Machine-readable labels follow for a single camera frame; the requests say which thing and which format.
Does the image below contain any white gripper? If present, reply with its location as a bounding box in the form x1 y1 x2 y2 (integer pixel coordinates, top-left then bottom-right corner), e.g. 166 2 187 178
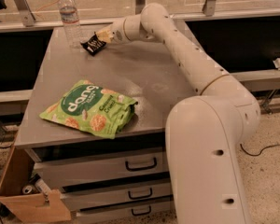
96 19 125 43

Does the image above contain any black rxbar chocolate wrapper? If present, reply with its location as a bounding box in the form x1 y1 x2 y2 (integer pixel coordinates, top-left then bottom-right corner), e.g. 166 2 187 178
81 35 106 56

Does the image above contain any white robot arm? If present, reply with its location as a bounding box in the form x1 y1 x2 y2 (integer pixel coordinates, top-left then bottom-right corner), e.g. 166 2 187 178
97 3 260 224

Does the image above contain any clear plastic water bottle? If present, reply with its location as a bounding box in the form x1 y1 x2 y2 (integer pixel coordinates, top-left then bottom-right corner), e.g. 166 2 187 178
58 0 82 48

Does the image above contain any green dang chips bag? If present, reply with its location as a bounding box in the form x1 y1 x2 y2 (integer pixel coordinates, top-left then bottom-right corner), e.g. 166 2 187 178
39 80 138 139

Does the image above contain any grey drawer cabinet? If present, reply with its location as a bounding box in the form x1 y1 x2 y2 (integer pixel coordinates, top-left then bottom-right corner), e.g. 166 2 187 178
16 28 192 224

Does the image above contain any top grey drawer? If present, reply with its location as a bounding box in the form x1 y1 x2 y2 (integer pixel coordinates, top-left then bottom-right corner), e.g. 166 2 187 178
35 148 168 189

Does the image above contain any grey drawer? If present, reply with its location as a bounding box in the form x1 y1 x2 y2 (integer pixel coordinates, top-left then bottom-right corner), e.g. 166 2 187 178
35 148 168 189
77 198 174 224
61 179 172 211

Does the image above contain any middle grey drawer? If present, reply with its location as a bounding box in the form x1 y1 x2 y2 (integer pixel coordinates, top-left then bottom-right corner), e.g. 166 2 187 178
61 179 172 211

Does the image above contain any bottom grey drawer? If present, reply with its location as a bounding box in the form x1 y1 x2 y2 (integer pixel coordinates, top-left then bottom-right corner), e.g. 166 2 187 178
77 198 174 224

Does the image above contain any wooden side bin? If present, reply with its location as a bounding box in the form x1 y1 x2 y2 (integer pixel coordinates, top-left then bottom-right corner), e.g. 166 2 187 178
0 147 71 224

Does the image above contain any grey metal railing frame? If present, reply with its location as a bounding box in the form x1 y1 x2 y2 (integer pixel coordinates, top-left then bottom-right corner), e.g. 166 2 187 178
0 0 280 33

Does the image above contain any black floor cable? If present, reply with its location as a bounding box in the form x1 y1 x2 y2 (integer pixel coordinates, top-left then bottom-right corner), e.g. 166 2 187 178
239 143 280 158

